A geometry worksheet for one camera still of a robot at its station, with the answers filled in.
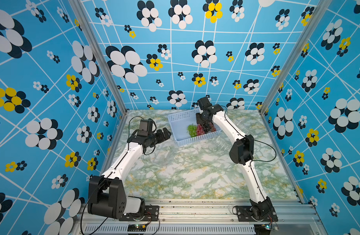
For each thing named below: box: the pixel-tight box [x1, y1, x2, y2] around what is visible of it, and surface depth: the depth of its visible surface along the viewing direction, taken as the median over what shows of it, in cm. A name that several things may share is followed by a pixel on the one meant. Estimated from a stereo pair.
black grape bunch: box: [202, 120, 213, 134], surface depth 104 cm
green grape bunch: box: [187, 123, 198, 138], surface depth 107 cm
